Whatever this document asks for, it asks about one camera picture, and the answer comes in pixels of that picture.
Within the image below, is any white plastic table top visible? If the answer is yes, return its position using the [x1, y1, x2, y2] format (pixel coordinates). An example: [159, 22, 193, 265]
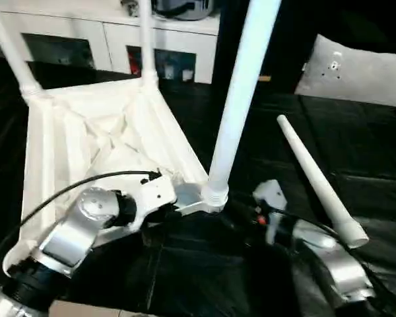
[3, 78, 229, 275]

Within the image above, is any white plastic table leg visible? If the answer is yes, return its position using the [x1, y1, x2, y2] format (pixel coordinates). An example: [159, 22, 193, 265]
[138, 0, 160, 90]
[0, 0, 44, 98]
[277, 114, 370, 250]
[203, 0, 283, 212]

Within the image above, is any black work mat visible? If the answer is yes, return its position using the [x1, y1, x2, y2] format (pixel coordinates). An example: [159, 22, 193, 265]
[0, 56, 396, 317]

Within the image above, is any white cabinet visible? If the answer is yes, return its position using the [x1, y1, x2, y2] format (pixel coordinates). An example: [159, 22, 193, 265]
[0, 0, 220, 84]

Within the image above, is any grey bag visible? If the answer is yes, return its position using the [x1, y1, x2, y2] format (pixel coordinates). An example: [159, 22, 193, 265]
[155, 0, 216, 20]

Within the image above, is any tangled small items pile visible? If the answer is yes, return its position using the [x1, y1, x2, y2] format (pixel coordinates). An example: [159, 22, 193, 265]
[121, 0, 143, 17]

